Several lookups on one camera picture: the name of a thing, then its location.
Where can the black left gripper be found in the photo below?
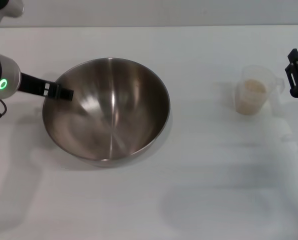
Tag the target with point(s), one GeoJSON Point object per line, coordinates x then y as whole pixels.
{"type": "Point", "coordinates": [31, 85]}

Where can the clear plastic measuring cup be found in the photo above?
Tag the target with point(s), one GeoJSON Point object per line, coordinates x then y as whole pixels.
{"type": "Point", "coordinates": [271, 82]}

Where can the stainless steel mixing bowl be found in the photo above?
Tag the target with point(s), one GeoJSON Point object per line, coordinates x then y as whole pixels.
{"type": "Point", "coordinates": [106, 112]}

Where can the white rice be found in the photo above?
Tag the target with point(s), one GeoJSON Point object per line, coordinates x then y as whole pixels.
{"type": "Point", "coordinates": [250, 97]}

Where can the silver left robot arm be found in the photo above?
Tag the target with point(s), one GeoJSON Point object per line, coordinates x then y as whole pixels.
{"type": "Point", "coordinates": [4, 72]}

